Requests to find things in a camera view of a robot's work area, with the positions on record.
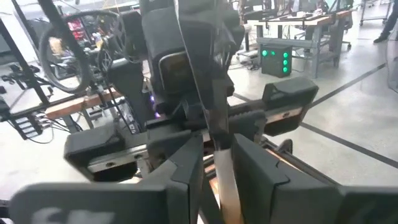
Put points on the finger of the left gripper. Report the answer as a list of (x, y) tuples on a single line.
[(247, 124), (168, 140)]

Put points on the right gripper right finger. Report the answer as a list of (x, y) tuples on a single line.
[(264, 186)]

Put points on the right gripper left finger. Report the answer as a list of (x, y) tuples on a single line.
[(189, 168)]

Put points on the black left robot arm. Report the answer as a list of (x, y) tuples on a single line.
[(155, 34)]

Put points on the black box with green lights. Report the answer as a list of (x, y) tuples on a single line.
[(276, 60)]

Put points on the black power strip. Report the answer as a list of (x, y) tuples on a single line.
[(26, 127)]

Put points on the wooden top desk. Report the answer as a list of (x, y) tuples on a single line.
[(311, 28)]

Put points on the red lit display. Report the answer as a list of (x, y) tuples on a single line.
[(75, 29)]

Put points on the person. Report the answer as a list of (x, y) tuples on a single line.
[(387, 25)]

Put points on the black metal post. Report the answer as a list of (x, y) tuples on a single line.
[(62, 37), (25, 62)]

